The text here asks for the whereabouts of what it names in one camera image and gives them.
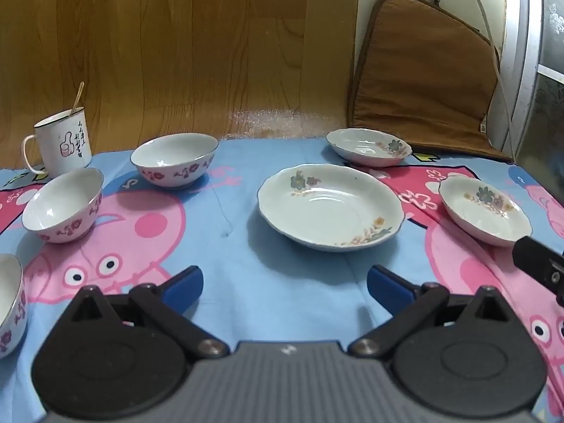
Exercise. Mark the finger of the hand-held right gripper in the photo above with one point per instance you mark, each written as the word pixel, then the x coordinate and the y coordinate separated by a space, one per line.
pixel 539 264

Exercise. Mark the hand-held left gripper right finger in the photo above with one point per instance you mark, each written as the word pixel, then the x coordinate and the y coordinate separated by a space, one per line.
pixel 387 286

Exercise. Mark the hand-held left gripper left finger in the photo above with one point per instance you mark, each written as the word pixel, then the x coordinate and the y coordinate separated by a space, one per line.
pixel 185 284

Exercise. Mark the purple floral white bowl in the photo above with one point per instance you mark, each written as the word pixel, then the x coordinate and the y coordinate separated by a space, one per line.
pixel 172 154
pixel 61 202
pixel 9 308

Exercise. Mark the blue cartoon pig cloth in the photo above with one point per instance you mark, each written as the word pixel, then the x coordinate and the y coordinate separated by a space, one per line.
pixel 264 282

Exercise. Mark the white enamel mug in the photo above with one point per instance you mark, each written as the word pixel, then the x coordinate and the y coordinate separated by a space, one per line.
pixel 61 145

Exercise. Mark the brown heating pad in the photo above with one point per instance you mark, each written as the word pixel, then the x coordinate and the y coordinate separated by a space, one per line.
pixel 418 75

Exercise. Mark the frosted glass window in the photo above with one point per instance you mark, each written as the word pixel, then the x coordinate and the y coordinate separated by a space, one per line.
pixel 550 31

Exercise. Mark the wood grain wall sheet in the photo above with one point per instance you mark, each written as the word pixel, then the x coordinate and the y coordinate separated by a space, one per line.
pixel 176 53

